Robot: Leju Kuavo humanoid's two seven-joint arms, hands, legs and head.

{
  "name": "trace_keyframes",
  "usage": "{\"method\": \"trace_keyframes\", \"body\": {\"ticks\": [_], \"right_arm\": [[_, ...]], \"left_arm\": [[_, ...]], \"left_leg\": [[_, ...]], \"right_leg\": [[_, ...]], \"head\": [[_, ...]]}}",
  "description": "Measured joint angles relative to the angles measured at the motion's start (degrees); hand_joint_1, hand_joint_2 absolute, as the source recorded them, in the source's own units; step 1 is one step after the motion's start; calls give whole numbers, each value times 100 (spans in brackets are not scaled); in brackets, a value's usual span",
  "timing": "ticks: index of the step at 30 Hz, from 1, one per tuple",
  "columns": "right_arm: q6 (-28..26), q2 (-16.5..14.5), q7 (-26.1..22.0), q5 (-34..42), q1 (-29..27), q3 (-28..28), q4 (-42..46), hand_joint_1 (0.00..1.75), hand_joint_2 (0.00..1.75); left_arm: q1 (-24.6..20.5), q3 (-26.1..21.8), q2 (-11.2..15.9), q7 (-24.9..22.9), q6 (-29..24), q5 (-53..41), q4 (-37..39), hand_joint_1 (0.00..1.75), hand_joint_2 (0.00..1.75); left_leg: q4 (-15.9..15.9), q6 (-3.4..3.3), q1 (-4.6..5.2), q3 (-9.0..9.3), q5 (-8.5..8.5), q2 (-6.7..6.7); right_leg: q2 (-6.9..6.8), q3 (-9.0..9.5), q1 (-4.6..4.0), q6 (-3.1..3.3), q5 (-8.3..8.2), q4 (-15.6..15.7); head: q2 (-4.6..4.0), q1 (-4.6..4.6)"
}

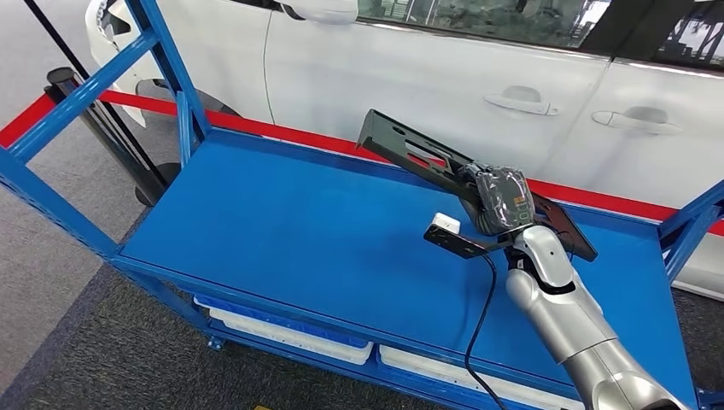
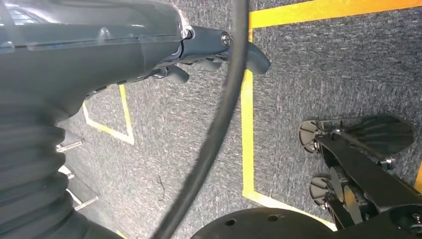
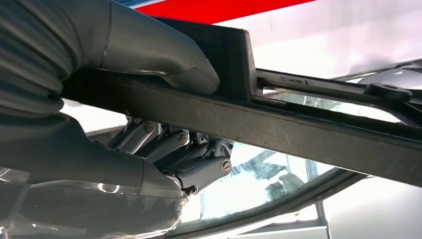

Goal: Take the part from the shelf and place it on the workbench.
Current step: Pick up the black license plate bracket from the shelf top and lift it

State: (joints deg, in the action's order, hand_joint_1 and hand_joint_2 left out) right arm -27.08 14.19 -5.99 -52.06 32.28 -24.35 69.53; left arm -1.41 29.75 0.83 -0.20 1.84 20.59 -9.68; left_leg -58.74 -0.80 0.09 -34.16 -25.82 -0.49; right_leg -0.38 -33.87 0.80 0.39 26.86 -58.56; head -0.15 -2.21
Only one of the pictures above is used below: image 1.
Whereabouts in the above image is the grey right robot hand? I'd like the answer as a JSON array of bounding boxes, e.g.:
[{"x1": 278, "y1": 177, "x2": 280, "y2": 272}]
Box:
[{"x1": 457, "y1": 162, "x2": 537, "y2": 237}]

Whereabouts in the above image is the black plastic plate frame part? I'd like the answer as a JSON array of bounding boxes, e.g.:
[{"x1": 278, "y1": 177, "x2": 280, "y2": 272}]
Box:
[{"x1": 356, "y1": 108, "x2": 599, "y2": 263}]

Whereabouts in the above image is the blue metal shelf rack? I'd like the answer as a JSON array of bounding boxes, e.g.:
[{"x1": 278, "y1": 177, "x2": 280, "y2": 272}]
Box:
[{"x1": 0, "y1": 0, "x2": 724, "y2": 410}]

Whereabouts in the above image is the white car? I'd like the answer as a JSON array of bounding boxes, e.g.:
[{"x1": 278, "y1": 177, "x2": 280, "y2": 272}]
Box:
[{"x1": 85, "y1": 0, "x2": 724, "y2": 301}]

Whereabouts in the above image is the white plastic crate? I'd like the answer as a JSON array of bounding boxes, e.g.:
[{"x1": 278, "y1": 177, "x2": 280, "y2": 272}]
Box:
[
  {"x1": 209, "y1": 307, "x2": 375, "y2": 366},
  {"x1": 378, "y1": 345, "x2": 587, "y2": 410}
]

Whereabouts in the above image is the red barrier belt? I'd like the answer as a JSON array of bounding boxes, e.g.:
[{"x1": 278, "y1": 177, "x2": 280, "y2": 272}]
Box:
[
  {"x1": 0, "y1": 93, "x2": 58, "y2": 149},
  {"x1": 98, "y1": 89, "x2": 724, "y2": 237}
]

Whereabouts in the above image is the white car side mirror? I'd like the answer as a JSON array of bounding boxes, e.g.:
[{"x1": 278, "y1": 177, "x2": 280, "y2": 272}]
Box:
[{"x1": 276, "y1": 0, "x2": 359, "y2": 26}]

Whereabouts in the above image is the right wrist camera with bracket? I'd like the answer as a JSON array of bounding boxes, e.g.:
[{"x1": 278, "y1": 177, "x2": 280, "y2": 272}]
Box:
[{"x1": 423, "y1": 212, "x2": 513, "y2": 261}]

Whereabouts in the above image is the white car door handle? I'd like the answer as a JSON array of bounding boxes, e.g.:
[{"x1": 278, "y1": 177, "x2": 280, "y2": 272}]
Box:
[
  {"x1": 483, "y1": 85, "x2": 560, "y2": 117},
  {"x1": 591, "y1": 106, "x2": 683, "y2": 137}
]

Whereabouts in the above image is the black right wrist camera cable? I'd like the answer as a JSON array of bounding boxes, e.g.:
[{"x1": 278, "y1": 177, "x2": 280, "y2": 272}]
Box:
[{"x1": 464, "y1": 253, "x2": 511, "y2": 410}]

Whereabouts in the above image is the dark metal stanchion post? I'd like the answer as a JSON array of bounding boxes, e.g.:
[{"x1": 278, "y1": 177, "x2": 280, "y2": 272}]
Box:
[{"x1": 46, "y1": 67, "x2": 182, "y2": 208}]

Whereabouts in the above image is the thin black barrier strap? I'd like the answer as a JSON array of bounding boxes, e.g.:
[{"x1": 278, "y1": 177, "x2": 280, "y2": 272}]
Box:
[{"x1": 22, "y1": 0, "x2": 74, "y2": 69}]

